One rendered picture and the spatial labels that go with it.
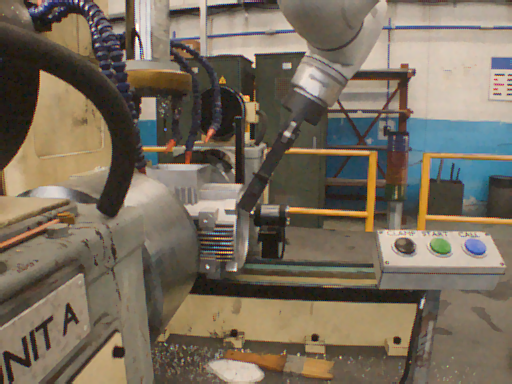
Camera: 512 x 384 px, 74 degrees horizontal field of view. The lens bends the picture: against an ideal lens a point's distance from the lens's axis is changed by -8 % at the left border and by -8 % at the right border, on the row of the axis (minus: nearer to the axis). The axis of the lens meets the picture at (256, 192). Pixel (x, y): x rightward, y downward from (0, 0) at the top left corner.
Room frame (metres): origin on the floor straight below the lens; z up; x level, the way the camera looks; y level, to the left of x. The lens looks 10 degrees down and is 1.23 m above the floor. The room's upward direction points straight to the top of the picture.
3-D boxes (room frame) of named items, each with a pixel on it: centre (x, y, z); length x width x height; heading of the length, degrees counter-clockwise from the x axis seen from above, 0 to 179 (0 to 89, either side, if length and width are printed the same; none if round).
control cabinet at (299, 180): (3.97, -0.38, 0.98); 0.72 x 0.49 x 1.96; 75
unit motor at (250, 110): (1.39, 0.07, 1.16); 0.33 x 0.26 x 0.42; 173
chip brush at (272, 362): (0.59, -0.04, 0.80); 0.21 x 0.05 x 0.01; 75
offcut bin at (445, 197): (4.80, -2.55, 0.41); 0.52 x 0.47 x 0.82; 75
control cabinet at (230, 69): (4.23, 0.58, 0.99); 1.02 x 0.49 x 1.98; 75
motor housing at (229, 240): (0.76, 0.13, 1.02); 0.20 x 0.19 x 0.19; 82
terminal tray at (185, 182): (0.77, 0.17, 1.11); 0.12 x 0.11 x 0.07; 82
